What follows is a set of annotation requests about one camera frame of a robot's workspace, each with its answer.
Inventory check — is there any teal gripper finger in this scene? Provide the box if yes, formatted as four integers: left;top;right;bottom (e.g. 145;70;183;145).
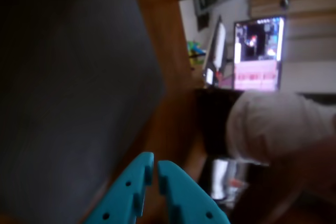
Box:
157;160;232;224
83;152;154;224

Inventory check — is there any lit computer monitor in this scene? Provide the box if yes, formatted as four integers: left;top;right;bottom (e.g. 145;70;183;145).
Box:
233;16;286;92

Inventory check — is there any grey rubber mat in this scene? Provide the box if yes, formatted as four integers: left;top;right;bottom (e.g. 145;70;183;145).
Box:
0;0;167;224

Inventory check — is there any person in white shirt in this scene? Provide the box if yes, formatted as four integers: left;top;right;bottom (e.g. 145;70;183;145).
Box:
227;91;336;224

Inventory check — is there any green toy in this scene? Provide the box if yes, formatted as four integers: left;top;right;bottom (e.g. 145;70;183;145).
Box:
186;40;207;66

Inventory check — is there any white upright device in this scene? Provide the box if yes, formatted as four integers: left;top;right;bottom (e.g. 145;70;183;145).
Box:
203;15;228;87

